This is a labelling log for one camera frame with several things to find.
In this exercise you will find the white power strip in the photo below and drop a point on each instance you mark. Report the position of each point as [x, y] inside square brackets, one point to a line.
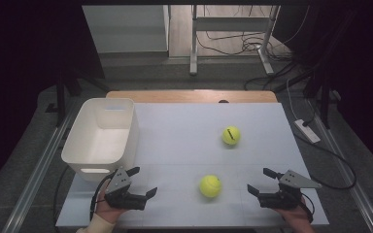
[307, 131]

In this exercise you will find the wooden table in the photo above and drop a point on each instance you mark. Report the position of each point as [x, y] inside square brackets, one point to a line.
[191, 96]

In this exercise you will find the aluminium floor rail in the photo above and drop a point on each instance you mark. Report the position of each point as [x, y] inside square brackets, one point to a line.
[346, 174]
[35, 174]

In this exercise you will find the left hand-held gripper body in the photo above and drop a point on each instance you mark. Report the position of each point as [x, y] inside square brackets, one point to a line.
[120, 184]

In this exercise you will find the plain yellow tennis ball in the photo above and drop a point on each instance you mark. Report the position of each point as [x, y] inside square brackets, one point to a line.
[210, 186]

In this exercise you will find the black stand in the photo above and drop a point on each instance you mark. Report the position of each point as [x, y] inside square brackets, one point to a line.
[61, 97]
[323, 93]

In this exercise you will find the white plastic bin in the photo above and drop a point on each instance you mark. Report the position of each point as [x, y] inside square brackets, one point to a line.
[100, 142]

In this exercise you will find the white cabinet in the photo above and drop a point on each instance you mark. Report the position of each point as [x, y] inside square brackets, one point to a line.
[126, 29]

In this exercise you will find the person's left hand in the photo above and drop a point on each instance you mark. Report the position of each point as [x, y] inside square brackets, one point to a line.
[107, 212]

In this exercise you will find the person's right hand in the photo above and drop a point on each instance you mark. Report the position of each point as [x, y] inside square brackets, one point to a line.
[294, 218]

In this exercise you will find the white metal desk frame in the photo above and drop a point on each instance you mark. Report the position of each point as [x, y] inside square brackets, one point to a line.
[230, 24]

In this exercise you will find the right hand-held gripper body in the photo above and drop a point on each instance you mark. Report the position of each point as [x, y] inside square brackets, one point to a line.
[293, 181]

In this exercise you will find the white table board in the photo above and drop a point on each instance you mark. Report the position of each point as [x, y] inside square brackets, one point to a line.
[181, 139]

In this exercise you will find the yellow tennis ball black mark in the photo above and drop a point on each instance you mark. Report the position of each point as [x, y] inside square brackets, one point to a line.
[231, 135]

